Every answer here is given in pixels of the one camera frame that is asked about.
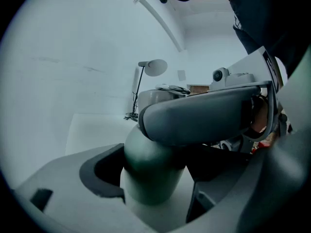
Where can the person's black shirt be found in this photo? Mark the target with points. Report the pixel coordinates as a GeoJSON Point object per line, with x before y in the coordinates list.
{"type": "Point", "coordinates": [267, 16]}

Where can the white wall plate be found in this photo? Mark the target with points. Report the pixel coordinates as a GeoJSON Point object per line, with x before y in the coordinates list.
{"type": "Point", "coordinates": [181, 75]}

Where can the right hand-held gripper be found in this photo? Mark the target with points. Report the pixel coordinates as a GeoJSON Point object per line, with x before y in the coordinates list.
{"type": "Point", "coordinates": [243, 78]}

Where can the black desk lamp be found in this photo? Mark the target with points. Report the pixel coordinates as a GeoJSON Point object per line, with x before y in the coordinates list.
{"type": "Point", "coordinates": [155, 67]}

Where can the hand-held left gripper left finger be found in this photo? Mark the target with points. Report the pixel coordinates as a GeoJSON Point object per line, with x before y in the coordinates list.
{"type": "Point", "coordinates": [68, 178]}

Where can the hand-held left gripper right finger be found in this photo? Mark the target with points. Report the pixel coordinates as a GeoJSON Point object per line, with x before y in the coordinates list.
{"type": "Point", "coordinates": [267, 178]}

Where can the person's right hand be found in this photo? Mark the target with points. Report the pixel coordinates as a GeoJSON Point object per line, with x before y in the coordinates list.
{"type": "Point", "coordinates": [262, 116]}

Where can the dark green cylindrical cup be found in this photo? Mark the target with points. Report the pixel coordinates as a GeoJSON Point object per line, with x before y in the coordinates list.
{"type": "Point", "coordinates": [150, 173]}

